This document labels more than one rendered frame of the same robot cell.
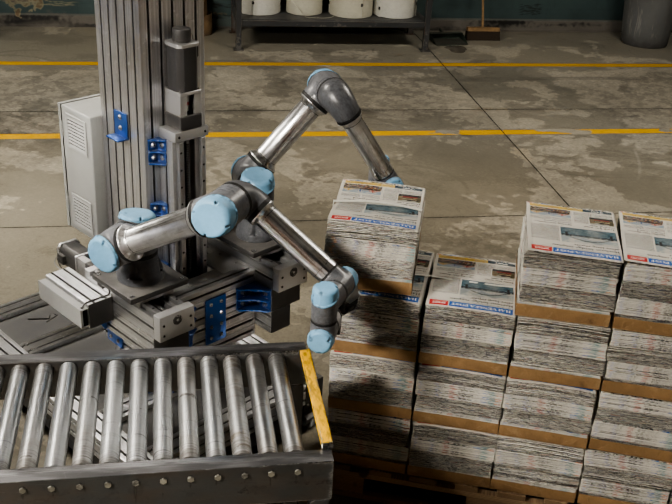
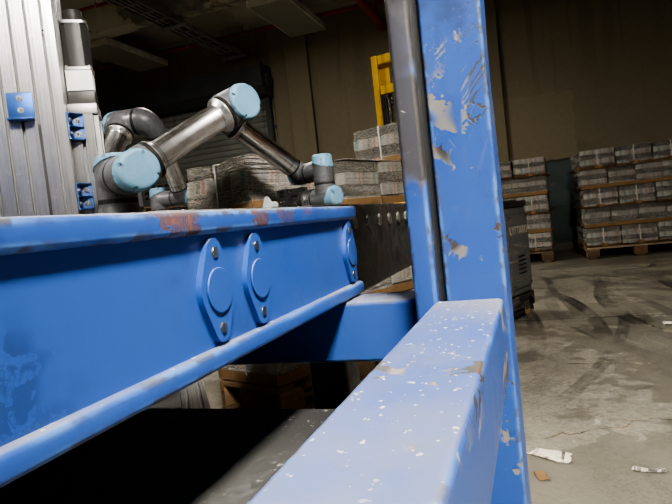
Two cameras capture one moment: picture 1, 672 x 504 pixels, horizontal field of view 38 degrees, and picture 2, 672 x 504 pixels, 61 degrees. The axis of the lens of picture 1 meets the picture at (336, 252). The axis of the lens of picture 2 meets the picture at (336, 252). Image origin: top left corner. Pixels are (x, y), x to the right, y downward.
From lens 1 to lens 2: 273 cm
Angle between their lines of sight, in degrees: 62
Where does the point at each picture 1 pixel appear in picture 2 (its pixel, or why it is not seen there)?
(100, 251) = (140, 162)
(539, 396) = not seen: hidden behind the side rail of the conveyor
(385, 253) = (280, 178)
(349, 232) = (259, 164)
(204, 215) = (243, 96)
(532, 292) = (351, 189)
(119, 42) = (12, 16)
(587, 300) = (371, 189)
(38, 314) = not seen: outside the picture
